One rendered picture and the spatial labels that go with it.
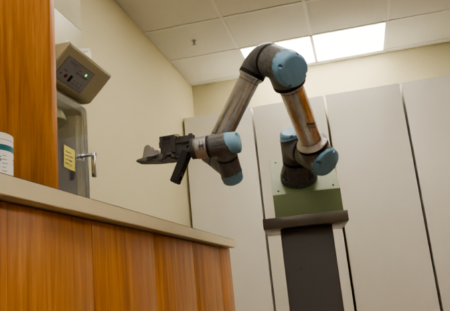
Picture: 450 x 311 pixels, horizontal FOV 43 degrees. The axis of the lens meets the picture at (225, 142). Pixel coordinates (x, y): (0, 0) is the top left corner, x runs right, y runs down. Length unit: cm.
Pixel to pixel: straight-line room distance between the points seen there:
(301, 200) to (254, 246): 249
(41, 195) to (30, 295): 20
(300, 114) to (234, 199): 286
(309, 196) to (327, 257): 25
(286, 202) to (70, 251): 112
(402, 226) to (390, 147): 64
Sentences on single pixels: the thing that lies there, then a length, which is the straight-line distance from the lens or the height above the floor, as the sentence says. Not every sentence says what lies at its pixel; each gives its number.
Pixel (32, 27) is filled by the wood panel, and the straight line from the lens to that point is 192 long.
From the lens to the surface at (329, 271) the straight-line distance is 225.
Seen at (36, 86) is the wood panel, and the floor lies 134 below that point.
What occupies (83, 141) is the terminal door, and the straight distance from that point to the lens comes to 212.
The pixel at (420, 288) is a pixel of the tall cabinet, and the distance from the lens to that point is 469.
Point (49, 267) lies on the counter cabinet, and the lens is 131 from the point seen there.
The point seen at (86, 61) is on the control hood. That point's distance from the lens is 204.
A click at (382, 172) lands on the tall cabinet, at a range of 475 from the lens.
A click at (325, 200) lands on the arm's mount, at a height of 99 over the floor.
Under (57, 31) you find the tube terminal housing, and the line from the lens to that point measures 214.
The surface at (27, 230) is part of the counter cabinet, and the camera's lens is 124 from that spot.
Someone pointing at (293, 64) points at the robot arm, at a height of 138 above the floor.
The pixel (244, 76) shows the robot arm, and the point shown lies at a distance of 203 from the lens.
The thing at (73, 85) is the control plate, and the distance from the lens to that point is 206.
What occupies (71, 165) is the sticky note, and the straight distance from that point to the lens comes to 201.
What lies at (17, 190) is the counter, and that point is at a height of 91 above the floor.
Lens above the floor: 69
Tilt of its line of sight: 14 degrees up
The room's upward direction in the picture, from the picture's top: 6 degrees counter-clockwise
